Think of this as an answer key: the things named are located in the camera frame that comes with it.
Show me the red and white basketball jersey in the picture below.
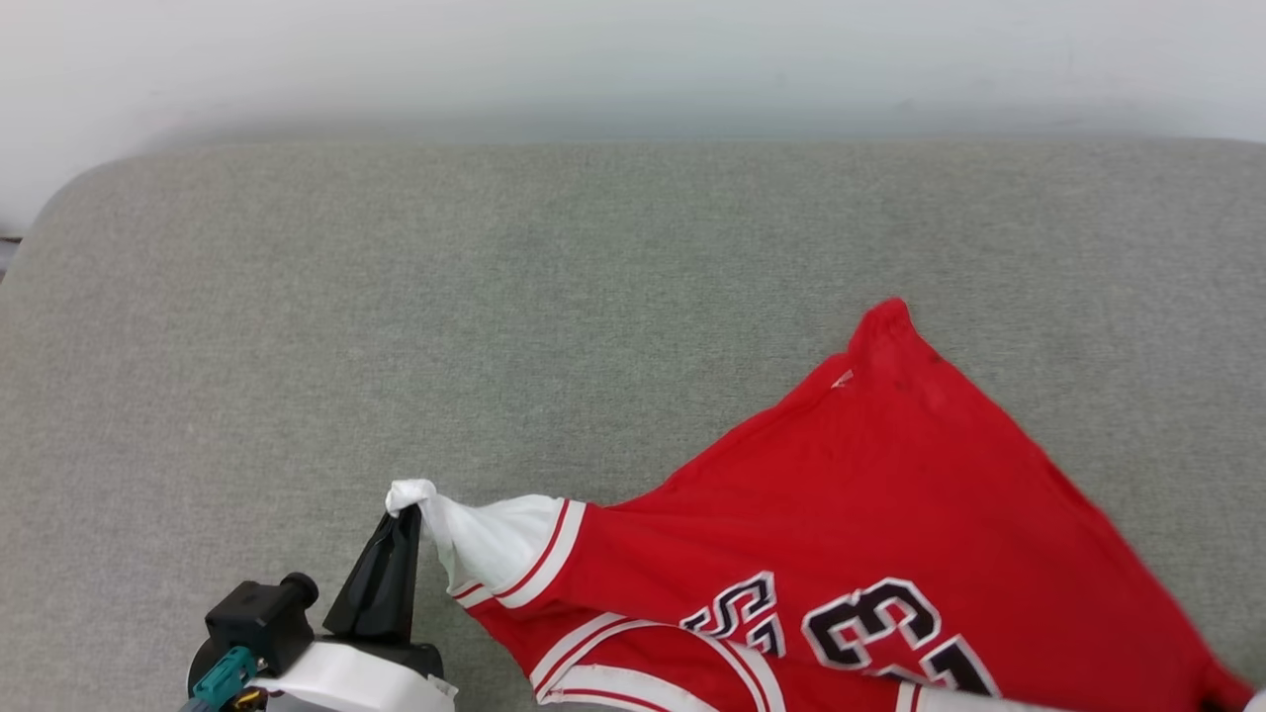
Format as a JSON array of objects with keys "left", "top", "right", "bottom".
[{"left": 386, "top": 298, "right": 1257, "bottom": 712}]

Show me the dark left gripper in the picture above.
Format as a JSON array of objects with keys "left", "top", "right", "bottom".
[{"left": 316, "top": 504, "right": 446, "bottom": 678}]

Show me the teal camera cable connector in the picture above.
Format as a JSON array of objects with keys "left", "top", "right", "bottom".
[{"left": 181, "top": 646, "right": 258, "bottom": 712}]

